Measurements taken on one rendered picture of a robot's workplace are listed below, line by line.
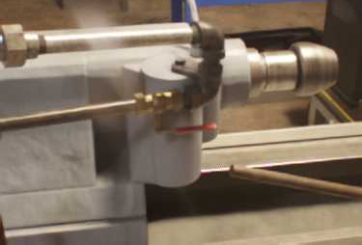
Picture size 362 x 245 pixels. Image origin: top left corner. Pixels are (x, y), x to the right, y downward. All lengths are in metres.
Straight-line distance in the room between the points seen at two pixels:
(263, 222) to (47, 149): 0.53
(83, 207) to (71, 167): 0.06
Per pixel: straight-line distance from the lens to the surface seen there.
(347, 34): 2.49
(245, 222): 1.19
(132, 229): 0.86
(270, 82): 0.91
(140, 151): 0.82
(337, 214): 1.24
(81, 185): 0.85
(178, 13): 3.23
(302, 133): 1.26
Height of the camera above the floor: 1.49
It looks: 28 degrees down
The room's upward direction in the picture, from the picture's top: straight up
